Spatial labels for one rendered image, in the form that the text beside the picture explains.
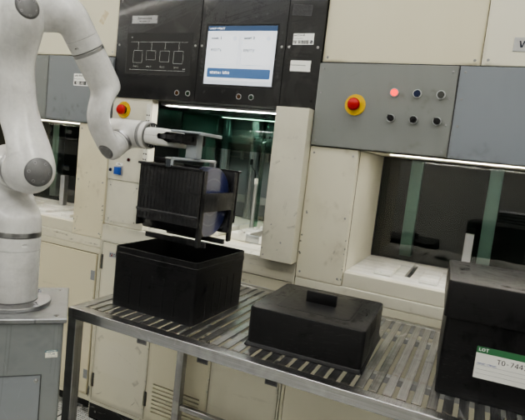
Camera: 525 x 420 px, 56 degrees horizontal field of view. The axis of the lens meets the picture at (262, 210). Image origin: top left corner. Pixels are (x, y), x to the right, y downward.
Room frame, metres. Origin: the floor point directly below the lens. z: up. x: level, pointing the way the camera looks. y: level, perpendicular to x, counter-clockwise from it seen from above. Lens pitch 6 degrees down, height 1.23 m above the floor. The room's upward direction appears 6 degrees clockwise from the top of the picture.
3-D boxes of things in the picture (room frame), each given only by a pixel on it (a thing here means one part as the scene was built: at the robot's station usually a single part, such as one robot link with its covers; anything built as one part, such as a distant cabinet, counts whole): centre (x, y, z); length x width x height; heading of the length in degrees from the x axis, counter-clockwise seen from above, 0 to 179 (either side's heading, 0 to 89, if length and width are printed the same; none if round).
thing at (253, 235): (2.08, -0.01, 0.89); 0.22 x 0.21 x 0.04; 156
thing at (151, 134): (1.48, 0.31, 1.25); 0.11 x 0.10 x 0.07; 66
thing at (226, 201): (1.43, 0.22, 1.11); 0.24 x 0.20 x 0.32; 155
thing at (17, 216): (1.31, 0.67, 1.07); 0.19 x 0.12 x 0.24; 49
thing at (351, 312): (1.26, -0.18, 0.83); 0.29 x 0.29 x 0.13; 69
